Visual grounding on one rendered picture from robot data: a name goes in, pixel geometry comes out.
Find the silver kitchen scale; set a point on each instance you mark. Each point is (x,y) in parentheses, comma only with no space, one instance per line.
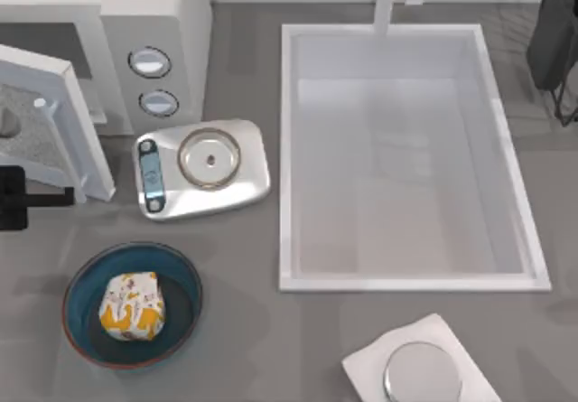
(203,167)

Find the white sink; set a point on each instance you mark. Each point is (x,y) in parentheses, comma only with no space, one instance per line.
(406,171)

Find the round microwave knob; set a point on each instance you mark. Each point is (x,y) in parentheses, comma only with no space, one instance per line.
(149,62)
(158,103)

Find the pale microwave oven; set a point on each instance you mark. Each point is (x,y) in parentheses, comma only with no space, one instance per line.
(189,36)

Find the tall white tap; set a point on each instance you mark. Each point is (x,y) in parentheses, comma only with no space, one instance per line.
(385,0)

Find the blue bowl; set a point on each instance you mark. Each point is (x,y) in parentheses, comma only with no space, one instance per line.
(90,293)

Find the pale microwave door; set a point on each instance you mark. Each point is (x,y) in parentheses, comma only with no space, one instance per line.
(68,117)

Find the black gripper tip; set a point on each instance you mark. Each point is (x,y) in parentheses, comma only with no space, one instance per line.
(13,199)

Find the black folding rack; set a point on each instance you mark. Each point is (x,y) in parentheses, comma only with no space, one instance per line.
(554,36)

